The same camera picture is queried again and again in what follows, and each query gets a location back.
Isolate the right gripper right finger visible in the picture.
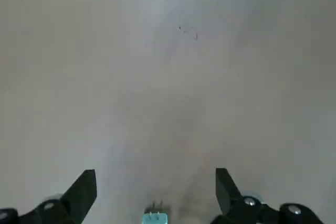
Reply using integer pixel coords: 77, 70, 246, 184
209, 167, 324, 224

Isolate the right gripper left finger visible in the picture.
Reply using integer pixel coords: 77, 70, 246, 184
0, 168, 98, 224

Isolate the pale blue charger adapter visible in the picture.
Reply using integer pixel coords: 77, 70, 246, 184
141, 201, 169, 224

